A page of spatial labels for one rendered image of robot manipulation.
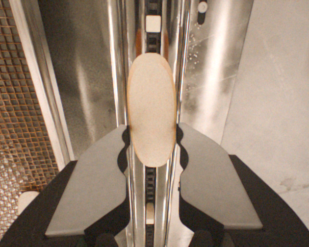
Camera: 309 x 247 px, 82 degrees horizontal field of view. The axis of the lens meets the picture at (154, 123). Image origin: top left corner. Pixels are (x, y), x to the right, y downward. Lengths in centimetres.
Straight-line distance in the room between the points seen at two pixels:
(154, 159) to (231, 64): 12
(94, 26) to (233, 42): 15
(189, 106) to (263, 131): 15
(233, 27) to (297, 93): 15
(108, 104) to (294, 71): 25
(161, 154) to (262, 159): 23
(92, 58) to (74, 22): 4
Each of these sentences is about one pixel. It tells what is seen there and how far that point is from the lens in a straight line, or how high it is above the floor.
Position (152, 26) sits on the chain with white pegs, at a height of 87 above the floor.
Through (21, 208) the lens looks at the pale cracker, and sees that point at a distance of 29.
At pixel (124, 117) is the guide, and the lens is 21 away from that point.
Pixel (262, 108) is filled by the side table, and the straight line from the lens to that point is 30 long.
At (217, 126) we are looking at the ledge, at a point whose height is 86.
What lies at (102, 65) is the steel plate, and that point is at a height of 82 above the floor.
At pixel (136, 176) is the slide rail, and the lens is 28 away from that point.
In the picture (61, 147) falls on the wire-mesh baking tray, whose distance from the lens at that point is 21.
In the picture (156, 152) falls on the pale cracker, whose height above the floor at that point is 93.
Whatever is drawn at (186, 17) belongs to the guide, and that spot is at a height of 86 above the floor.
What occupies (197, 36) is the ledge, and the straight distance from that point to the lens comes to 19.
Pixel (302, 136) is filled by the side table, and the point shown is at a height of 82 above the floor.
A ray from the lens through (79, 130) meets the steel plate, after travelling 29.
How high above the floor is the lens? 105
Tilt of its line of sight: 62 degrees down
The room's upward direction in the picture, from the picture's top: 178 degrees clockwise
